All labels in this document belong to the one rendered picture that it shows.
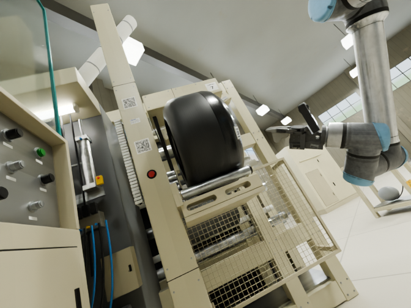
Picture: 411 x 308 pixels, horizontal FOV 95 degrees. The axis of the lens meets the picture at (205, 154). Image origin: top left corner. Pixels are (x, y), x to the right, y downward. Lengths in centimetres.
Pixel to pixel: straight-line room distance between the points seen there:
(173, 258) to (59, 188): 50
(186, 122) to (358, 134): 60
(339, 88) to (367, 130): 1282
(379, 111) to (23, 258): 109
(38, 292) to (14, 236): 13
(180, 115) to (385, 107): 75
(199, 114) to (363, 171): 63
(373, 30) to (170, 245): 106
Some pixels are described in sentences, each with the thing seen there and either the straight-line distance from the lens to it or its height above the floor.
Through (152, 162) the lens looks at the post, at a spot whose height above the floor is 112.
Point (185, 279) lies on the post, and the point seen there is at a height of 60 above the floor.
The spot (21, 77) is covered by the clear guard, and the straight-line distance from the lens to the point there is 97.
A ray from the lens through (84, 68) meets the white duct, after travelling 191.
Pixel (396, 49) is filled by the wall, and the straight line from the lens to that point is 1403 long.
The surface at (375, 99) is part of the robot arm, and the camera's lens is 91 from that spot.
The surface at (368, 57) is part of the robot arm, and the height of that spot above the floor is 102.
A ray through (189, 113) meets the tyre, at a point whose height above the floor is 120.
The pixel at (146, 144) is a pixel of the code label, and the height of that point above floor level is 122.
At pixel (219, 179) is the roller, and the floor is 90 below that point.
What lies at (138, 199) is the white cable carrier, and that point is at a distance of 92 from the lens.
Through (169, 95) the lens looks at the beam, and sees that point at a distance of 152.
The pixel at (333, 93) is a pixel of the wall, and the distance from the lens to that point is 1357.
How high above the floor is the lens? 72
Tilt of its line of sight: 21 degrees up
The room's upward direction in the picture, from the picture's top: 24 degrees counter-clockwise
